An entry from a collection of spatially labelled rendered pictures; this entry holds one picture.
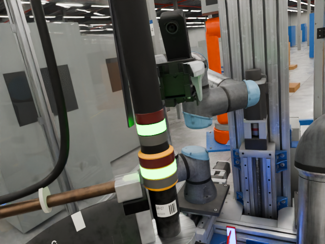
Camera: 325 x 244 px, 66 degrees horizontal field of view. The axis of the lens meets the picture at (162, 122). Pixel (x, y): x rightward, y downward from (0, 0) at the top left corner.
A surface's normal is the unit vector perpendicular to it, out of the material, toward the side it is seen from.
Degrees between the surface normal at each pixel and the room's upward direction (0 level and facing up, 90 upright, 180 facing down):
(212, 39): 96
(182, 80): 90
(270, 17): 90
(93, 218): 39
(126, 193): 90
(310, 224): 78
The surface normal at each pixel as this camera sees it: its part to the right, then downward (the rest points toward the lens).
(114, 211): 0.15, -0.67
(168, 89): -0.25, 0.30
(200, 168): 0.33, 0.21
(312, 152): -0.82, 0.09
